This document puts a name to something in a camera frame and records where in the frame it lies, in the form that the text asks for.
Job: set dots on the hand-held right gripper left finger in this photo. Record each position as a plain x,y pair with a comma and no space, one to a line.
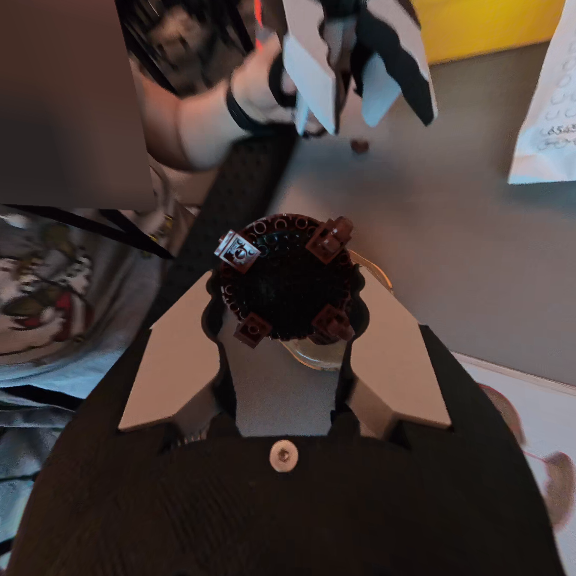
175,355

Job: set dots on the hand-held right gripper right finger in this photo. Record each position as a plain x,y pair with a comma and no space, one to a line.
396,355

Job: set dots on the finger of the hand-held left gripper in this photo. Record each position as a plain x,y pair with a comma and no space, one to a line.
310,76
382,85

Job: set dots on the small brown brick piece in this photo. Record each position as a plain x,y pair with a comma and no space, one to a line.
360,146

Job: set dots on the round tan brown brick model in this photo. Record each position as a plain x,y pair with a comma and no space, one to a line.
288,288

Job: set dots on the person's left forearm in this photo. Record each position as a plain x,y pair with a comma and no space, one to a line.
193,130

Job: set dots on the person's left hand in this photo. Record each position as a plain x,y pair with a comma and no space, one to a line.
254,90

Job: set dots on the black wristband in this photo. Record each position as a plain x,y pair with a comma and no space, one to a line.
238,112

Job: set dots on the yellow plastic bin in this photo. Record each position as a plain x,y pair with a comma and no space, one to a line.
486,27

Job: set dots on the black studded mat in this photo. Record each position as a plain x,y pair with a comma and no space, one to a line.
243,189

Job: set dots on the grey printed t-shirt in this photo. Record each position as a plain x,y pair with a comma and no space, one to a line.
45,292

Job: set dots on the building instruction booklet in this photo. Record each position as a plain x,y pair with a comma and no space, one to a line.
540,414

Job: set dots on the white printed paper bag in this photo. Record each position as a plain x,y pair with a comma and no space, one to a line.
549,112

